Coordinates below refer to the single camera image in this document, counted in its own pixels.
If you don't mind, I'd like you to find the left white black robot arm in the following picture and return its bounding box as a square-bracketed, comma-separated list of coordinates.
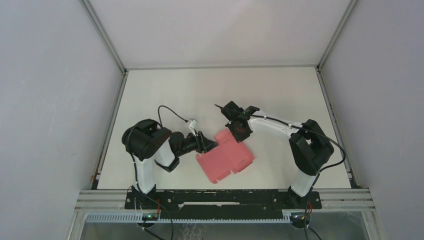
[121, 118, 219, 209]

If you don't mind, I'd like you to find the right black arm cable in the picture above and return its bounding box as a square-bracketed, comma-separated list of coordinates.
[214, 104, 347, 174]

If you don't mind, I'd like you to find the white slotted cable duct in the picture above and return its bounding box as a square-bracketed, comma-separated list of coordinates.
[85, 212, 292, 224]

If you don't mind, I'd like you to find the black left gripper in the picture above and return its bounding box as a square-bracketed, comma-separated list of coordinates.
[176, 129, 219, 157]

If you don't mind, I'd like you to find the aluminium front frame rail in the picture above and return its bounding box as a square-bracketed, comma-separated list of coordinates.
[75, 188, 376, 212]

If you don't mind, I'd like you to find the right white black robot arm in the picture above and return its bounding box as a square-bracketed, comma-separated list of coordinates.
[219, 101, 335, 208]

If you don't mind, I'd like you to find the pink cardboard box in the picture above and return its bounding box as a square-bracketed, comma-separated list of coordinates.
[196, 129, 255, 184]

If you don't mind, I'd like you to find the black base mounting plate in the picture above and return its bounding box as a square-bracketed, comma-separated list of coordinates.
[124, 189, 322, 221]

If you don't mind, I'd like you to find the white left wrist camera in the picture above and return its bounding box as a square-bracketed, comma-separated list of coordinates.
[187, 118, 198, 130]

